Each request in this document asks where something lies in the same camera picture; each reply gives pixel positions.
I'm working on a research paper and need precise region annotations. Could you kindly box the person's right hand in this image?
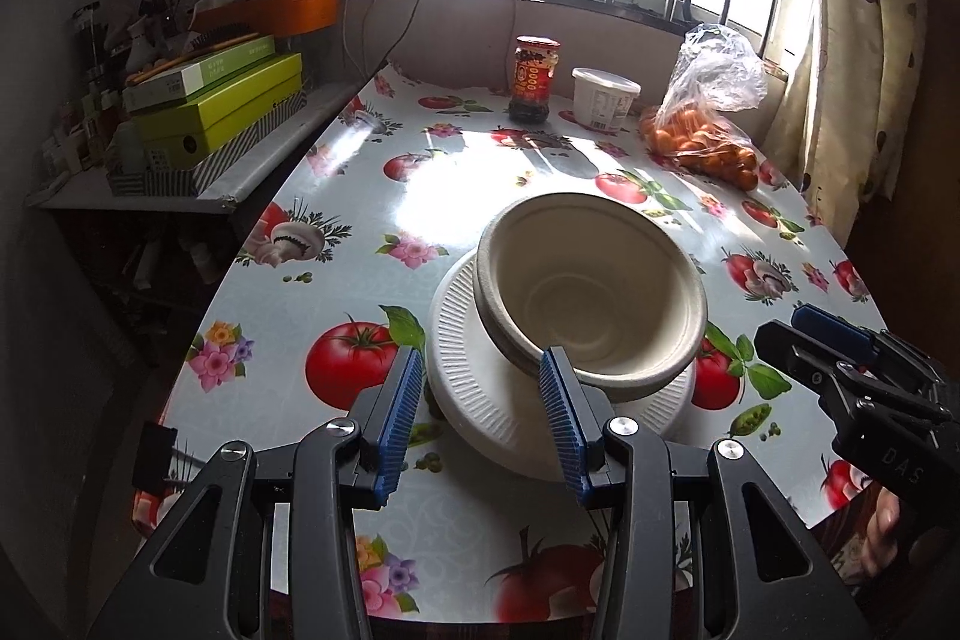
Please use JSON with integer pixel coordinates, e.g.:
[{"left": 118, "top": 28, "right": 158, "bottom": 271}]
[{"left": 859, "top": 488, "right": 908, "bottom": 579}]

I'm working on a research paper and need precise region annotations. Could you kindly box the plastic bag of oranges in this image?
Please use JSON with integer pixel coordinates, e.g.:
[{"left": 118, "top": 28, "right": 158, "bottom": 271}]
[{"left": 639, "top": 23, "right": 767, "bottom": 191}]

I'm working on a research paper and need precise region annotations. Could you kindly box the chili sauce jar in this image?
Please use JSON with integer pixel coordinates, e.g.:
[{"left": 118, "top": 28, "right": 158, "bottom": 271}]
[{"left": 508, "top": 36, "right": 562, "bottom": 124}]

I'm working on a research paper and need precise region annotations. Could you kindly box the charger cable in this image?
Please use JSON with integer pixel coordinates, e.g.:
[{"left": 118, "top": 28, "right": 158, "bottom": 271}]
[{"left": 341, "top": 0, "right": 376, "bottom": 79}]

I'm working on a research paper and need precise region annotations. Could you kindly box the white plastic tub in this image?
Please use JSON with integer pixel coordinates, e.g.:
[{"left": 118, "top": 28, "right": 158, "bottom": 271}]
[{"left": 571, "top": 68, "right": 642, "bottom": 133}]

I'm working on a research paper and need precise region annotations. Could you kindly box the pale green flat box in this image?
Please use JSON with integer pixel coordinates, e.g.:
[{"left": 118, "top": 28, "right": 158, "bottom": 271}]
[{"left": 124, "top": 35, "right": 277, "bottom": 112}]

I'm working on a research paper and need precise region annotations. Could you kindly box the black binder clip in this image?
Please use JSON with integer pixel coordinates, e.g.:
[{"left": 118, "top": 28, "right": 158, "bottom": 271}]
[{"left": 135, "top": 422, "right": 181, "bottom": 498}]

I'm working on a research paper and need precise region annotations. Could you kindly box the grey side shelf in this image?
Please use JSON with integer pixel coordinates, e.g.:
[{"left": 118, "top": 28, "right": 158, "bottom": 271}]
[{"left": 26, "top": 81, "right": 357, "bottom": 214}]

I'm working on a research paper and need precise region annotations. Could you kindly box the vegetable print tablecloth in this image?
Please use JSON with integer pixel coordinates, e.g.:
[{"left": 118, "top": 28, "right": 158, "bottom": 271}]
[{"left": 131, "top": 62, "right": 890, "bottom": 622}]

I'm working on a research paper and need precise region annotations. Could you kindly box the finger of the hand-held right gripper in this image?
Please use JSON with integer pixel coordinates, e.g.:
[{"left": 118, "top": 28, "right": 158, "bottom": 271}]
[
  {"left": 754, "top": 321, "right": 952, "bottom": 429},
  {"left": 791, "top": 304, "right": 938, "bottom": 386}
]

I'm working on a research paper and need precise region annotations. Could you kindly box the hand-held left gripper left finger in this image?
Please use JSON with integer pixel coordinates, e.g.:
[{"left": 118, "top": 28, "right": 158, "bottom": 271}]
[{"left": 90, "top": 346, "right": 427, "bottom": 640}]

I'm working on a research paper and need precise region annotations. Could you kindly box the patterned cream curtain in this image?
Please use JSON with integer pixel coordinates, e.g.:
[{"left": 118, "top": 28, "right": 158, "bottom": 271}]
[{"left": 772, "top": 0, "right": 931, "bottom": 236}]

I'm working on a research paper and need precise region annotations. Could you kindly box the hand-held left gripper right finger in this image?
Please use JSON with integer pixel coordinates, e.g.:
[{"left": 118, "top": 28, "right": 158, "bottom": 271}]
[{"left": 538, "top": 346, "right": 871, "bottom": 640}]

